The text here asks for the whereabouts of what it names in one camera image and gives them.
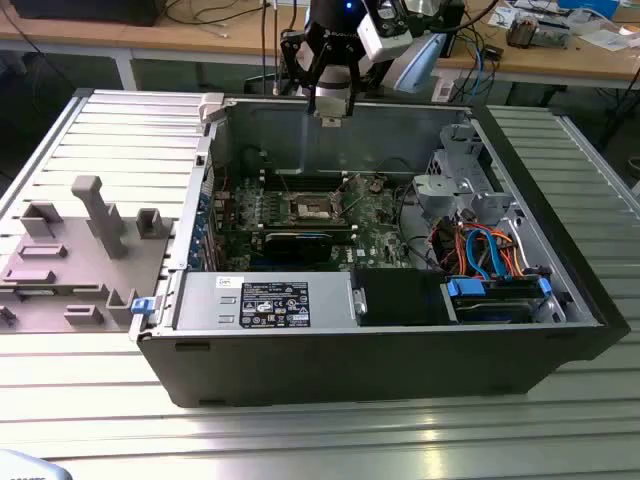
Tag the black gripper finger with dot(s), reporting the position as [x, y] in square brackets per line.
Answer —
[357, 70]
[286, 57]

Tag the silver CPU green substrate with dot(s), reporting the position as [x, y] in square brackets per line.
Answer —
[331, 107]

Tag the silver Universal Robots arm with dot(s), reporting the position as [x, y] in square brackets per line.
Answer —
[416, 67]

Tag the black RAM slot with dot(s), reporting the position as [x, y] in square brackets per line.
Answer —
[272, 176]
[345, 236]
[272, 190]
[345, 227]
[272, 181]
[345, 232]
[272, 185]

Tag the metal locking lever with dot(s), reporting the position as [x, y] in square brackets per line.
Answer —
[285, 184]

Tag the metal CPU socket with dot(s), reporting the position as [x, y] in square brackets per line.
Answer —
[307, 209]

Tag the copper CPU cooler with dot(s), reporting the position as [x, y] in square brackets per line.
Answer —
[522, 34]

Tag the white socket box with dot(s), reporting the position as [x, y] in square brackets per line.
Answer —
[442, 90]

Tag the black tower box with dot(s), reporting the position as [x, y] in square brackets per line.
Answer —
[456, 35]

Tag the black power adapter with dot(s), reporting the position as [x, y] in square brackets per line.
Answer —
[492, 52]

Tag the grey metal drive cage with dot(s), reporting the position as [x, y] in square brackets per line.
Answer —
[440, 192]

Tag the white paper sheet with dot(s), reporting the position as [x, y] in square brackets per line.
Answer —
[500, 17]

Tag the green motherboard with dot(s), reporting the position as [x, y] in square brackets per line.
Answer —
[372, 240]

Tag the black graphics card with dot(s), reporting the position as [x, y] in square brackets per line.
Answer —
[300, 248]

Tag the wooden desk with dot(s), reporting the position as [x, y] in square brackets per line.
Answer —
[75, 35]
[550, 60]

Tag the silver metal box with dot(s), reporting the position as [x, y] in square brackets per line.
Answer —
[552, 35]

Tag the black drive box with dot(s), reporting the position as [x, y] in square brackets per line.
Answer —
[400, 297]

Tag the blue cardboard box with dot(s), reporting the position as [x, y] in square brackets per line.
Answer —
[590, 6]

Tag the hard disk in blue carrier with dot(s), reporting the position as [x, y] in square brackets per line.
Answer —
[467, 289]

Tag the clear plastic bag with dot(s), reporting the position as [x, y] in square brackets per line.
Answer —
[605, 39]

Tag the grey power supply unit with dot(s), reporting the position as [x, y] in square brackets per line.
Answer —
[210, 300]

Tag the grey parts rack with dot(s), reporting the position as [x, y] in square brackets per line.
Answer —
[75, 250]

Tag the blue plastic clip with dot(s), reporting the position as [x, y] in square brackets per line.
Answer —
[141, 306]

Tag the open black PC case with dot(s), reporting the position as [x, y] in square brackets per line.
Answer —
[350, 370]

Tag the white rounded device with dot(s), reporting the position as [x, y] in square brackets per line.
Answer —
[25, 467]

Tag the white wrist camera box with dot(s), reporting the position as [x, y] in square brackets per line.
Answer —
[385, 40]

